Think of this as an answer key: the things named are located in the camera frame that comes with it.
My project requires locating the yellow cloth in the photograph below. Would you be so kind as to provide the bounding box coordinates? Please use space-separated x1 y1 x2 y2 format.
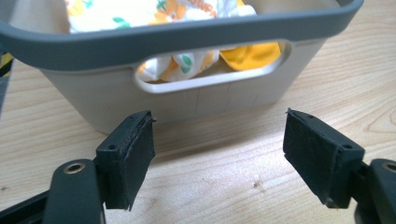
219 0 282 72

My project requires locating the yellow black striped tape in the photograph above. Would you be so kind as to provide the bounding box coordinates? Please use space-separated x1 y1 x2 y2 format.
0 51 15 78

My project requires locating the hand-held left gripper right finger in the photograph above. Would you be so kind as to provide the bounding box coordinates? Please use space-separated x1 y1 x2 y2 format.
282 107 366 209

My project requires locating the grey plastic basket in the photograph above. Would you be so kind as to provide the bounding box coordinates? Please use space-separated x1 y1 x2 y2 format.
0 0 365 134

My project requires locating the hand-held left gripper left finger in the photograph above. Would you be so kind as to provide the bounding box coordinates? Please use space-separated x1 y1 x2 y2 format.
94 110 157 212

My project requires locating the white patterned cloth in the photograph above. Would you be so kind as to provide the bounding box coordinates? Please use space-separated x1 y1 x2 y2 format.
64 0 258 83

